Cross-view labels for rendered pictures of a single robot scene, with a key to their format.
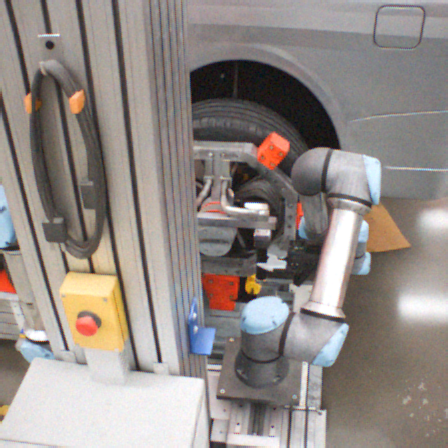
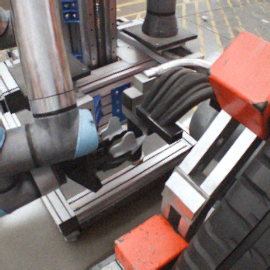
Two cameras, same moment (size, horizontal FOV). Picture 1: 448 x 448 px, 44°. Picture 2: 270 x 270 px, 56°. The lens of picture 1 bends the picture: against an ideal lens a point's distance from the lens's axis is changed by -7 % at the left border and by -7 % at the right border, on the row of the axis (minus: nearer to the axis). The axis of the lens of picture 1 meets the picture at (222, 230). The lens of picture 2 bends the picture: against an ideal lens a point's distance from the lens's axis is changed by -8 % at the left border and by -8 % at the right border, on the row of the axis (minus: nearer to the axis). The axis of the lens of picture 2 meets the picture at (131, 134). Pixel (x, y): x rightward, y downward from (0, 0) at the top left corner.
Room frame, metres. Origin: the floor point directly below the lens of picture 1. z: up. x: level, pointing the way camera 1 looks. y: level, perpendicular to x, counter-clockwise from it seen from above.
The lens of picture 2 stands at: (1.77, -0.44, 1.27)
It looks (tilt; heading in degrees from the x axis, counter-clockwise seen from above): 45 degrees down; 135
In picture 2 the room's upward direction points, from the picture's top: straight up
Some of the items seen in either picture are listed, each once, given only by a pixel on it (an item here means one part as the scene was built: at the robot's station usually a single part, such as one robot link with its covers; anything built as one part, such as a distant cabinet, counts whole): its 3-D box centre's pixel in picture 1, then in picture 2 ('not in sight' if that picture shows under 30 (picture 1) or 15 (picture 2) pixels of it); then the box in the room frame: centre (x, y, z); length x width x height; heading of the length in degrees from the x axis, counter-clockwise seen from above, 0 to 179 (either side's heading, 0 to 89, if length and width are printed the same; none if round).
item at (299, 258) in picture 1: (305, 258); (79, 154); (1.44, -0.26, 0.86); 0.12 x 0.08 x 0.09; 81
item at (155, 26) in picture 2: not in sight; (160, 19); (1.10, 0.39, 0.87); 0.15 x 0.15 x 0.10
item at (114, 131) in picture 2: (271, 262); (114, 126); (1.43, -0.15, 0.85); 0.09 x 0.03 x 0.06; 89
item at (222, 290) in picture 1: (224, 281); not in sight; (1.76, 0.00, 0.48); 0.16 x 0.12 x 0.17; 171
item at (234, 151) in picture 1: (220, 211); (263, 159); (1.72, 0.01, 0.85); 0.54 x 0.07 x 0.54; 81
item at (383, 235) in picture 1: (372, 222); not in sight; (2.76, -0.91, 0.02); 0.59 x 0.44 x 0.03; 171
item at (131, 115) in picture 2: (263, 232); (144, 109); (1.49, -0.13, 0.93); 0.09 x 0.05 x 0.05; 171
